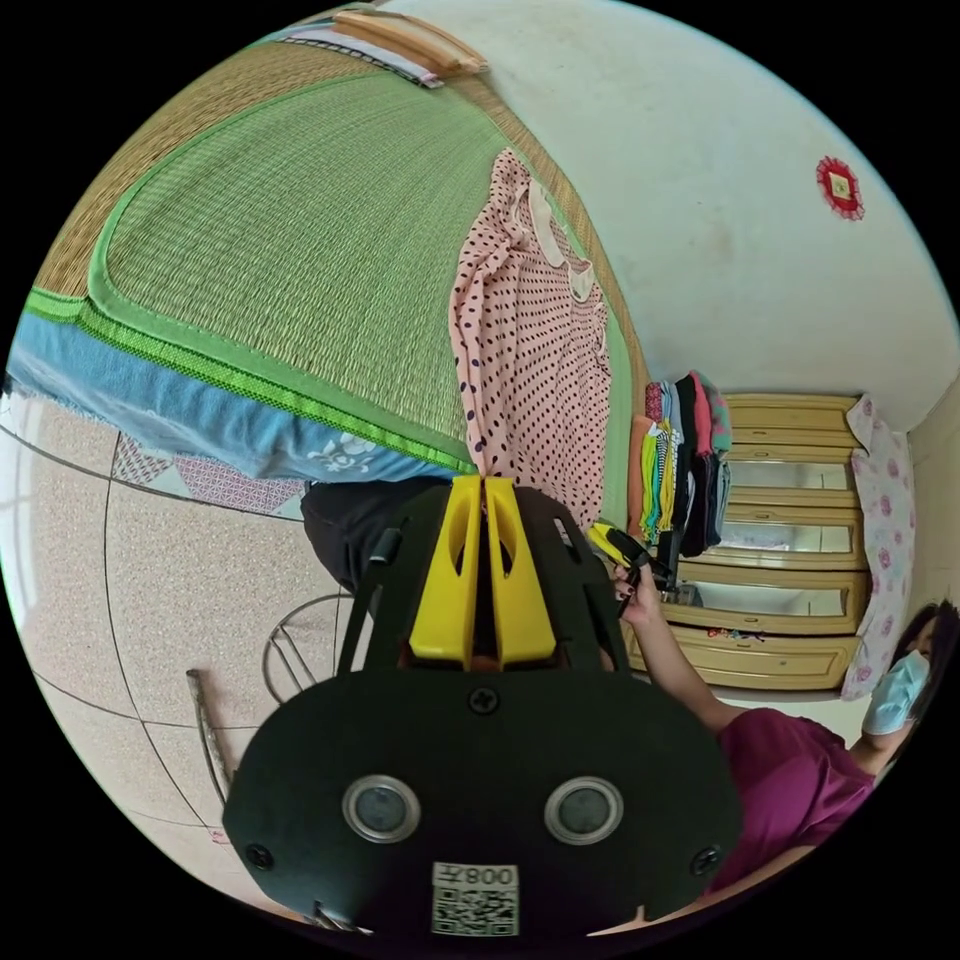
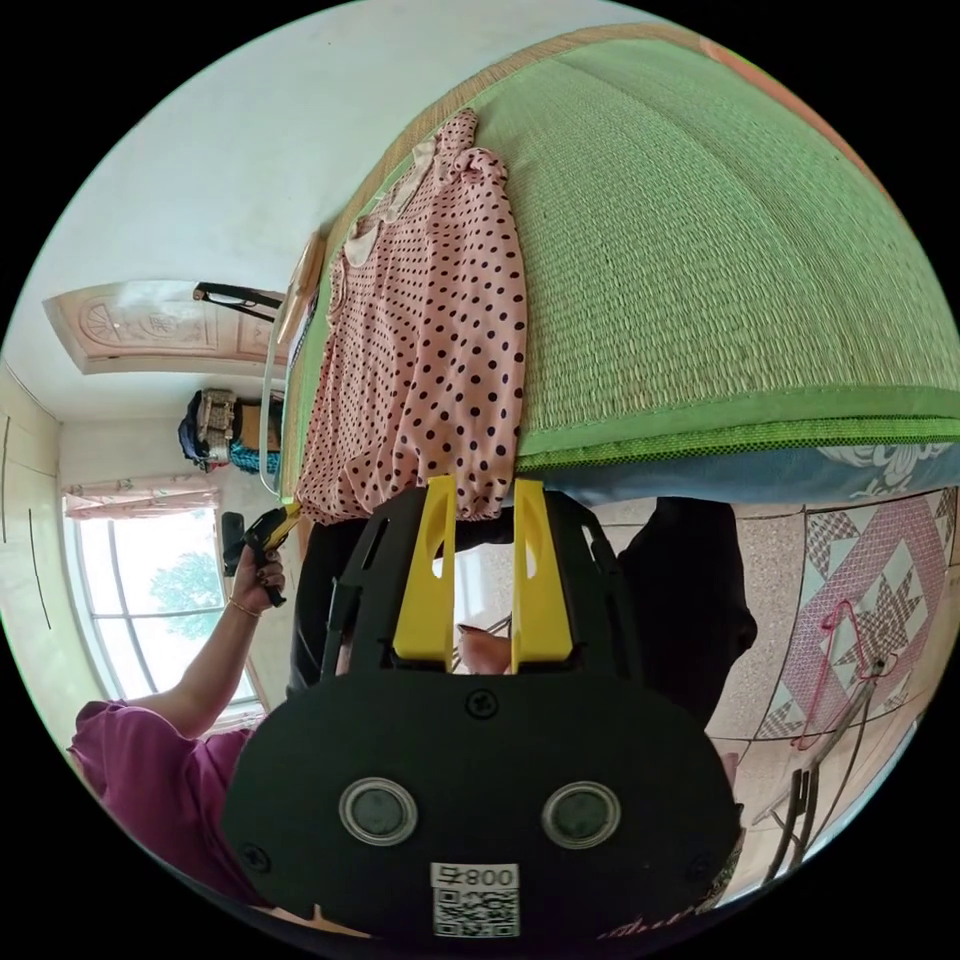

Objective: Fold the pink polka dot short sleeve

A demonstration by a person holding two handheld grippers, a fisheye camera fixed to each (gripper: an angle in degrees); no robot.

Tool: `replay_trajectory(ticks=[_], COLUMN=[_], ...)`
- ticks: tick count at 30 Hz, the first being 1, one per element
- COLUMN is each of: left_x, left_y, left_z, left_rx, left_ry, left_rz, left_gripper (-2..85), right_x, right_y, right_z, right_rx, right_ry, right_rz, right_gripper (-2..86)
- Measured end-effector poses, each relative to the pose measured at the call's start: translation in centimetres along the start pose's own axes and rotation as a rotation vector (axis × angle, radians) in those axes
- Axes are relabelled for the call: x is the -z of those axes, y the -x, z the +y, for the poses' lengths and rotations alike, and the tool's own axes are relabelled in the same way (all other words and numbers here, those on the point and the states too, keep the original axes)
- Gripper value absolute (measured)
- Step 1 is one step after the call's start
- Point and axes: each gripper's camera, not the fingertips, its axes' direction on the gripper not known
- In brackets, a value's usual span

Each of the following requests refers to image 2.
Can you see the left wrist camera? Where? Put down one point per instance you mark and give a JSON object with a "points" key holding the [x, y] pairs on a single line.
{"points": [[232, 541]]}

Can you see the person's left hand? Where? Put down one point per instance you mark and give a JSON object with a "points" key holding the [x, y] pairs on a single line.
{"points": [[261, 585]]}

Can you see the carved wooden door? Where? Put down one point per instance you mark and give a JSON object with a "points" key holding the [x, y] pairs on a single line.
{"points": [[172, 326]]}

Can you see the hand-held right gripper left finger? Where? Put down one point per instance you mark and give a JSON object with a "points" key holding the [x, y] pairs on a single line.
{"points": [[424, 585]]}

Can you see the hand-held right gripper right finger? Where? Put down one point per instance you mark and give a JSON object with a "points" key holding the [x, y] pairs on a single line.
{"points": [[538, 592]]}

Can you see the pink clothes hanger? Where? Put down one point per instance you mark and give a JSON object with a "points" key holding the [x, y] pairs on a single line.
{"points": [[829, 675]]}

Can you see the person's right hand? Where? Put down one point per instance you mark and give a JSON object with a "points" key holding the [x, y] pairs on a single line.
{"points": [[484, 651]]}

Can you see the grey clothes hanger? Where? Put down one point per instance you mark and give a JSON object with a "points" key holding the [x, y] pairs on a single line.
{"points": [[810, 795]]}

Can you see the person's body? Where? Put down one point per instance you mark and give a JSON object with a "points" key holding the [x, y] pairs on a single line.
{"points": [[150, 787]]}

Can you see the pink polka dot short sleeve shirt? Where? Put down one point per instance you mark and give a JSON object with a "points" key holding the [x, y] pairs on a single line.
{"points": [[420, 330]]}

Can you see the person's left forearm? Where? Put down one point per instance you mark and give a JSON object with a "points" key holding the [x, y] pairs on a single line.
{"points": [[202, 675]]}

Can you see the cream cupboard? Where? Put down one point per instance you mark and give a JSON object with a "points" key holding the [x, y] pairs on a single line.
{"points": [[26, 510]]}

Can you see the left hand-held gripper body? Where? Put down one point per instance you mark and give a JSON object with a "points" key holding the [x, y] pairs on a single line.
{"points": [[259, 544]]}

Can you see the window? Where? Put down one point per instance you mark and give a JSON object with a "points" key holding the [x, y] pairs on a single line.
{"points": [[157, 600]]}

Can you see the bed with green woven mat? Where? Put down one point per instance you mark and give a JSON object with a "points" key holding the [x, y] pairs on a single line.
{"points": [[712, 262]]}

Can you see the pile of clothes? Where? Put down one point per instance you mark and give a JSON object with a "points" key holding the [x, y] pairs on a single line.
{"points": [[221, 431]]}

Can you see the pink floral curtain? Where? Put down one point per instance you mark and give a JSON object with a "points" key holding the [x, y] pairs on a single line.
{"points": [[139, 496]]}

